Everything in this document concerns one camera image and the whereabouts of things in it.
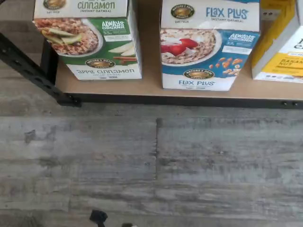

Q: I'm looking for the blue flax plus oatmeal box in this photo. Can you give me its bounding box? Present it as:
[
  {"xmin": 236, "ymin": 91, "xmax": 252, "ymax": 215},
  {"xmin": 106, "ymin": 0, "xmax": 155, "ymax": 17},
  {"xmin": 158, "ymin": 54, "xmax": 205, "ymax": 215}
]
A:
[{"xmin": 160, "ymin": 0, "xmax": 261, "ymax": 92}]

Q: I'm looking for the green apple cinnamon oatmeal box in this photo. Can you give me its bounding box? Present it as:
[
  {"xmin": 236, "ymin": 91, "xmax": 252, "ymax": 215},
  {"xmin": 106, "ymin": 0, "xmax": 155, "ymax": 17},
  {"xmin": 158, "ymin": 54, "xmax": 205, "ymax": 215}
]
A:
[{"xmin": 32, "ymin": 0, "xmax": 143, "ymax": 81}]

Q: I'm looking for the wooden shelf board with boxes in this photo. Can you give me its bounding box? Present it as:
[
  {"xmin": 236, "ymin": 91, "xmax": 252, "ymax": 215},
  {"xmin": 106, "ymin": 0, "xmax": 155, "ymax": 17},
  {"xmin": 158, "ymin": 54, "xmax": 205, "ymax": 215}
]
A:
[{"xmin": 55, "ymin": 0, "xmax": 303, "ymax": 99}]

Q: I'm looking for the yellow purely elizabeth box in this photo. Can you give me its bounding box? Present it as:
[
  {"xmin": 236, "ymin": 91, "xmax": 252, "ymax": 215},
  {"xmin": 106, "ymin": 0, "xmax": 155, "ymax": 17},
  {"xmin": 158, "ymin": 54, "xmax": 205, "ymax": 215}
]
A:
[{"xmin": 251, "ymin": 0, "xmax": 303, "ymax": 84}]

